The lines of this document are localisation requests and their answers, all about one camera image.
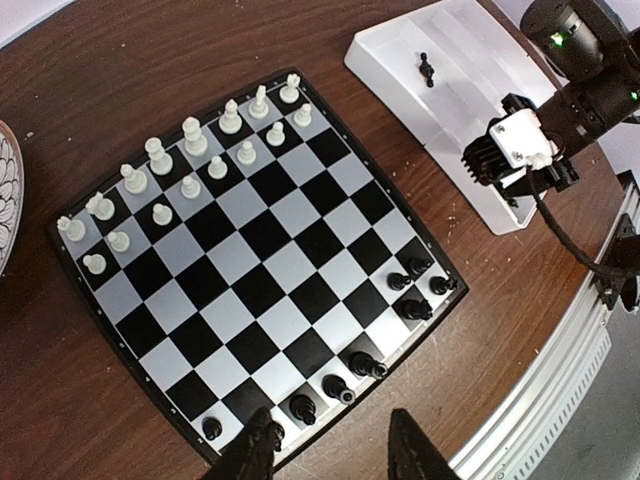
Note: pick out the black chess bishop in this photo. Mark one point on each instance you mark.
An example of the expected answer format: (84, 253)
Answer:
(426, 70)

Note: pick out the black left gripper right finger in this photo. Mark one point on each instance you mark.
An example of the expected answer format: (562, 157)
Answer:
(411, 454)

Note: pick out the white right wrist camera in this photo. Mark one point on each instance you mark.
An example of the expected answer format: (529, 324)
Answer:
(516, 157)

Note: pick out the white plastic tray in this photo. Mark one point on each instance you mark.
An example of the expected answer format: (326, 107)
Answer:
(477, 64)

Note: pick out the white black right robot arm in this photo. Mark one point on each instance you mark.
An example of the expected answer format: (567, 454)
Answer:
(588, 44)

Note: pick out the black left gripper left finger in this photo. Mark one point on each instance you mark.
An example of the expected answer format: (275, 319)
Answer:
(250, 454)

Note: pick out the black white chessboard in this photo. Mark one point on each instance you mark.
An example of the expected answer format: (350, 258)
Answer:
(265, 283)

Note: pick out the white chess bishop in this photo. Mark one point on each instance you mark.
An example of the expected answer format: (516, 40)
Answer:
(135, 180)

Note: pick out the white chess knight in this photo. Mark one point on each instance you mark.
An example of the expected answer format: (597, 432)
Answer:
(100, 207)

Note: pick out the white chess pawn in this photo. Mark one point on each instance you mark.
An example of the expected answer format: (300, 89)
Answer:
(190, 187)
(96, 264)
(119, 241)
(162, 215)

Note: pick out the white chess king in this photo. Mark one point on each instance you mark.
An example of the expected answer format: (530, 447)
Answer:
(195, 143)

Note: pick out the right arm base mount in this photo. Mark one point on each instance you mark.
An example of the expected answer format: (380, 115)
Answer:
(622, 257)

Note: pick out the black chess pawn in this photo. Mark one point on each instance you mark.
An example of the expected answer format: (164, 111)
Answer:
(211, 428)
(398, 281)

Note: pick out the black chess piece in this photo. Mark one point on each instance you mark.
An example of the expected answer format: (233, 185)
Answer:
(303, 409)
(415, 310)
(335, 387)
(363, 364)
(277, 434)

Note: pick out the floral ceramic plate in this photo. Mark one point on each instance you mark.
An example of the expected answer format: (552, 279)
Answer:
(12, 191)

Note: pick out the black chess knight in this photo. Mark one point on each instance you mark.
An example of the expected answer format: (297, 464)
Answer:
(418, 266)

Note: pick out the front aluminium rail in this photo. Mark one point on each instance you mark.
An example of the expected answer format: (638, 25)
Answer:
(525, 426)

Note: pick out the white chess rook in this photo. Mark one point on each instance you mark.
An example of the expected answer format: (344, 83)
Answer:
(73, 229)

